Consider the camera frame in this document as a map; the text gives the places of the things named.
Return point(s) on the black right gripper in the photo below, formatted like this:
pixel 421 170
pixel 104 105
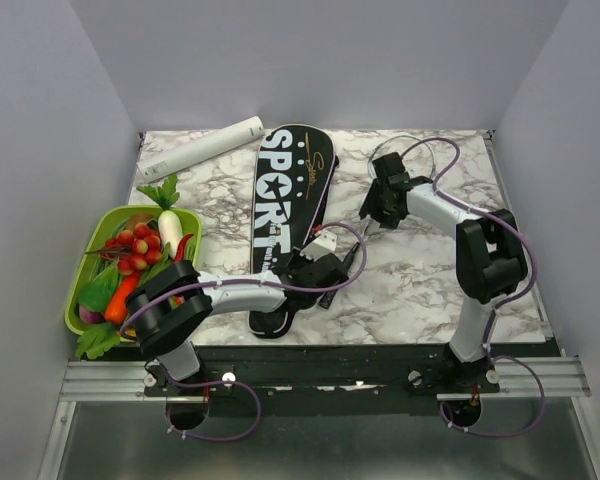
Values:
pixel 369 206

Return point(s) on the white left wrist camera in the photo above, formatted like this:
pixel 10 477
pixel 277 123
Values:
pixel 324 243

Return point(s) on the black sport racket bag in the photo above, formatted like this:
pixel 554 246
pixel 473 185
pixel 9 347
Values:
pixel 294 169

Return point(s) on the purple onion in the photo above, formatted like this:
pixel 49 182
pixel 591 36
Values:
pixel 89 317

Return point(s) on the orange carrot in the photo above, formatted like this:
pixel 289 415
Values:
pixel 116 311

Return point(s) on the white radish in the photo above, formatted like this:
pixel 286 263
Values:
pixel 170 229

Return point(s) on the red cherry tomato bunch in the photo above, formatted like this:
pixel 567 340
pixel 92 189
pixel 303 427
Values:
pixel 134 249

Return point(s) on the black-handled badminton racket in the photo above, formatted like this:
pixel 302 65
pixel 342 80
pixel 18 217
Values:
pixel 327 299

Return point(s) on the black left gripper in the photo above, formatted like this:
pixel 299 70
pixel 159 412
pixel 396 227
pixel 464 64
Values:
pixel 297 258

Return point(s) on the aluminium frame rail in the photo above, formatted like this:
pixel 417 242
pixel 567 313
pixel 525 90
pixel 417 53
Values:
pixel 561 377

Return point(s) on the white shuttlecock tube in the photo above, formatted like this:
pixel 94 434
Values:
pixel 199 150

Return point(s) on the red chili pepper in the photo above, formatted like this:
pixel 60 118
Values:
pixel 185 249

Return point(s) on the green vegetable tray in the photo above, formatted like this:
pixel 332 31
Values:
pixel 109 226

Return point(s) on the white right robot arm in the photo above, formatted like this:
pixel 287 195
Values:
pixel 489 258

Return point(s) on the green leafy vegetable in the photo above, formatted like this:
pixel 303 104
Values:
pixel 97 293

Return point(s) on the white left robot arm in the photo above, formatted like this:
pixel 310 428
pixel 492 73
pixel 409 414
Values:
pixel 166 310

